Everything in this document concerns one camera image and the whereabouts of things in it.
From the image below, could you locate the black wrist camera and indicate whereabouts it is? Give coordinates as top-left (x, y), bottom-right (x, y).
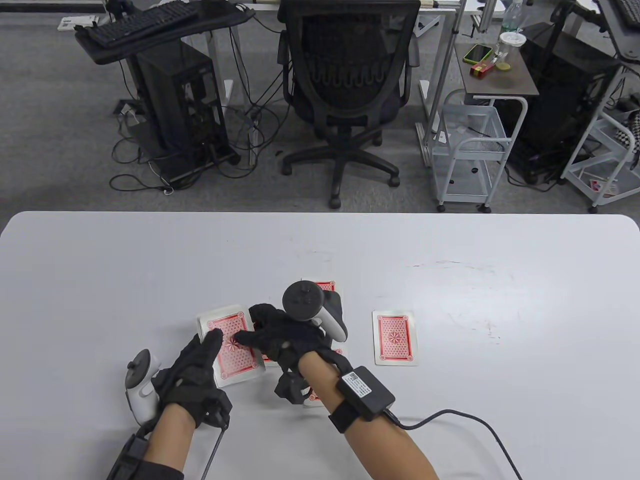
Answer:
top-left (274, 372), bottom-right (311, 406)
top-left (197, 389), bottom-right (233, 430)

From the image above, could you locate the black mesh office chair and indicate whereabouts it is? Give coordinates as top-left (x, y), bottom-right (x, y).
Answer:
top-left (276, 0), bottom-right (422, 210)

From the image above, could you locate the thin black glove cable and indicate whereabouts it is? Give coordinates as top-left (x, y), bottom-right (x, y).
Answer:
top-left (202, 427), bottom-right (225, 480)

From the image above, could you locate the black wrist sensor box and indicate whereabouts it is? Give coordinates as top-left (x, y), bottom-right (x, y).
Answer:
top-left (336, 366), bottom-right (397, 422)

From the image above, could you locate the black keyboard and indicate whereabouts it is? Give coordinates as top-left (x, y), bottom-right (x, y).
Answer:
top-left (75, 0), bottom-right (199, 49)
top-left (614, 0), bottom-right (640, 28)

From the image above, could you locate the clear plastic water bottle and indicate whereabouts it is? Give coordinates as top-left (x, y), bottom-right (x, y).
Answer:
top-left (501, 0), bottom-right (526, 36)

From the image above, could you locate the white flat plate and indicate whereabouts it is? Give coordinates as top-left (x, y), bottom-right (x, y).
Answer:
top-left (56, 15), bottom-right (99, 32)

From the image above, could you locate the black computer tower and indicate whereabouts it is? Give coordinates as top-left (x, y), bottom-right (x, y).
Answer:
top-left (502, 22), bottom-right (623, 185)
top-left (134, 39), bottom-right (232, 161)

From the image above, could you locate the tangle of black floor cables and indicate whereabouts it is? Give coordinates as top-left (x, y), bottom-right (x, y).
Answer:
top-left (109, 20), bottom-right (292, 195)

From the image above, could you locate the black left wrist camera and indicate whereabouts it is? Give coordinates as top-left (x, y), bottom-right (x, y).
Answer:
top-left (197, 389), bottom-right (233, 430)

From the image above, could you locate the green-edged smartphone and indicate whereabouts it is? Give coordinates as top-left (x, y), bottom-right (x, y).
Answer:
top-left (462, 43), bottom-right (494, 65)

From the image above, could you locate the white metal cart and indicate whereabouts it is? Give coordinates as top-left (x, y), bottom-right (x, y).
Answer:
top-left (429, 89), bottom-right (529, 214)
top-left (560, 64), bottom-right (640, 215)

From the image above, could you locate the brown side table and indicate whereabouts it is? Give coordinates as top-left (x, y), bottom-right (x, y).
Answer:
top-left (454, 42), bottom-right (541, 99)

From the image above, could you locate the black white right hand controller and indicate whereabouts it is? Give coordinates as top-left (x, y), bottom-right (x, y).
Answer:
top-left (281, 280), bottom-right (348, 343)

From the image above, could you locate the black stand base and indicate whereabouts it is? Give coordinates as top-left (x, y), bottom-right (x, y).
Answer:
top-left (149, 150), bottom-right (242, 185)

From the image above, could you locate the person's right forearm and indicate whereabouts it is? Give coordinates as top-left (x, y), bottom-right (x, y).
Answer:
top-left (297, 350), bottom-right (441, 480)

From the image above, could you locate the white desk leg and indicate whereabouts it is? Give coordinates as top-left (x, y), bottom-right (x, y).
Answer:
top-left (204, 27), bottom-right (236, 108)

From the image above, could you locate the white left hand controller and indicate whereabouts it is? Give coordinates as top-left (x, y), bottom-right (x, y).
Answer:
top-left (125, 349), bottom-right (163, 426)

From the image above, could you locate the black right wrist strap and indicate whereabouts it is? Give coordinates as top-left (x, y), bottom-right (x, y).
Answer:
top-left (327, 402), bottom-right (360, 435)

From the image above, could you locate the red white card pack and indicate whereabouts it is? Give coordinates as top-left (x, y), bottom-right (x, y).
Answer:
top-left (587, 177), bottom-right (621, 198)

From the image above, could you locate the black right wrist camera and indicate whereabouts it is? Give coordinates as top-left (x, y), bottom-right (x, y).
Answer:
top-left (274, 372), bottom-right (311, 406)

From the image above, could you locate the person's left hand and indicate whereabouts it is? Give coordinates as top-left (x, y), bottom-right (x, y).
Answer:
top-left (151, 328), bottom-right (225, 429)

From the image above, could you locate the deck of red-backed cards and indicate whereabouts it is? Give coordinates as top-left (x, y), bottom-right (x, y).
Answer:
top-left (196, 303), bottom-right (266, 390)

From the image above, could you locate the aluminium frame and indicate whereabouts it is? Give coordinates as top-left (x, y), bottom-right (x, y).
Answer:
top-left (417, 0), bottom-right (469, 168)

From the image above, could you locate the person's right hand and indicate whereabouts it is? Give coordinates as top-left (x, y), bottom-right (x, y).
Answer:
top-left (234, 303), bottom-right (333, 372)

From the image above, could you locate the clear lidded jar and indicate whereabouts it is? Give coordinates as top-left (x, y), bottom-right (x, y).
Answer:
top-left (495, 32), bottom-right (527, 72)

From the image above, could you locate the thick black glove cable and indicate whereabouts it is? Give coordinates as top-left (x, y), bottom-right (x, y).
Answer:
top-left (320, 347), bottom-right (353, 375)

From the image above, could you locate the black white checkered board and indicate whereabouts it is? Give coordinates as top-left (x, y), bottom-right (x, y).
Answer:
top-left (612, 111), bottom-right (640, 156)

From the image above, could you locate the black sensor box cable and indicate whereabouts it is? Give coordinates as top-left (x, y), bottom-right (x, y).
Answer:
top-left (385, 407), bottom-right (525, 480)

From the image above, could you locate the black left forearm sensor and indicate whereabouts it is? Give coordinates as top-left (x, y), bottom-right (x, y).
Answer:
top-left (106, 432), bottom-right (151, 480)

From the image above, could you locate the person's left forearm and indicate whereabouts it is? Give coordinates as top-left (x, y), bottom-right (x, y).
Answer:
top-left (142, 402), bottom-right (198, 480)

